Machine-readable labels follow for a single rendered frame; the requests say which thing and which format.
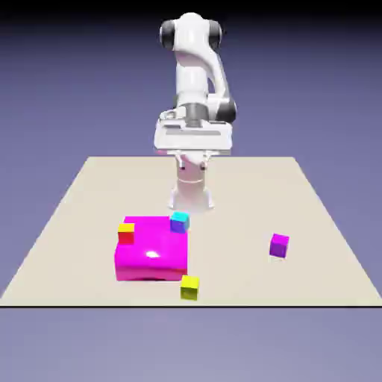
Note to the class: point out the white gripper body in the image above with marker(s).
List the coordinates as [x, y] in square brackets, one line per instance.
[193, 138]

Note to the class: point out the small purple cube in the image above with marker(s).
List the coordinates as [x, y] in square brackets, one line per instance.
[279, 246]

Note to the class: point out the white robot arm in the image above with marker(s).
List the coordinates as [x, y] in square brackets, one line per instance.
[191, 53]

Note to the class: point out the large magenta box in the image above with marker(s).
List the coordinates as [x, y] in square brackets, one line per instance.
[152, 253]

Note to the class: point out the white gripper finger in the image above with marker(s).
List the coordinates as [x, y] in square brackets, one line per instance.
[181, 161]
[206, 161]

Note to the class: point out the small blue cube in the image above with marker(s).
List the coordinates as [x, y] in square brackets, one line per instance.
[179, 223]

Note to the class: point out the small red cube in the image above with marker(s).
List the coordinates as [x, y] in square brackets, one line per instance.
[126, 234]

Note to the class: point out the small yellow cube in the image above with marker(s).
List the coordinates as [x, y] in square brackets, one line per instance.
[189, 288]

